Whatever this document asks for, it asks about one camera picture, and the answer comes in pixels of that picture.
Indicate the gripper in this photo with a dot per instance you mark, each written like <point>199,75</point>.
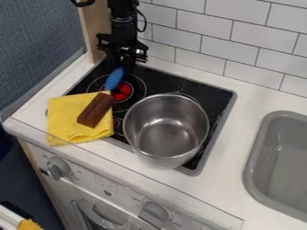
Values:
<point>122,45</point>

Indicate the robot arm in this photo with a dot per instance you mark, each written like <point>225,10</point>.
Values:
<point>122,16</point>

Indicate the blue spoon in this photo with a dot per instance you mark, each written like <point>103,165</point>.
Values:
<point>114,78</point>

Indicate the silver pot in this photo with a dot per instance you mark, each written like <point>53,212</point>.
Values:
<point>166,130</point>

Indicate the toy stove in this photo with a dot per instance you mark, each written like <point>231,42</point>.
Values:
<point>168,86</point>

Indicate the brown toy chocolate bar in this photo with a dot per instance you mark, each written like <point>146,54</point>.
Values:
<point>96,110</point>

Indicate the yellow cloth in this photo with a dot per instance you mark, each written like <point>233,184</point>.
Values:
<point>66,119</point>

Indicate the toy sink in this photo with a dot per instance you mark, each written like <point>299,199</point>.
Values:
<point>280,164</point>

